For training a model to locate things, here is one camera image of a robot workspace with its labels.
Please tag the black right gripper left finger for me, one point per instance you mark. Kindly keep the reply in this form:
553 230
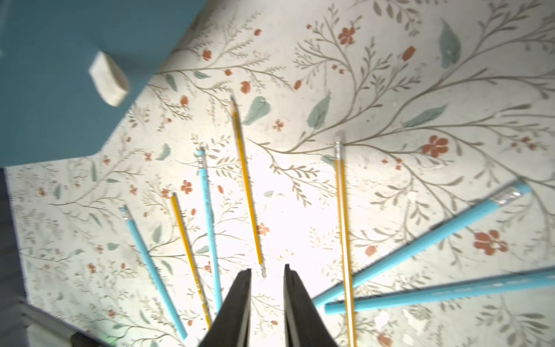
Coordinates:
232 323

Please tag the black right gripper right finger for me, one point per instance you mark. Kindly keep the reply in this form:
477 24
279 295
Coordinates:
303 325

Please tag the light blue pencil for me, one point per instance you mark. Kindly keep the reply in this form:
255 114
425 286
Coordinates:
155 276
205 185
468 217
534 279

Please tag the teal drawer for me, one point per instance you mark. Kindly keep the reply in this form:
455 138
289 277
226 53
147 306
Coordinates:
50 108

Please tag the white drawer pull tab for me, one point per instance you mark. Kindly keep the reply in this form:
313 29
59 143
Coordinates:
110 82

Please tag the yellow pencil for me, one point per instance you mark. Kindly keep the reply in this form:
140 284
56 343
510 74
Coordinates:
247 187
190 259
345 245

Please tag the floral patterned table mat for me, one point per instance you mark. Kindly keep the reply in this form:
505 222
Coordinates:
440 104

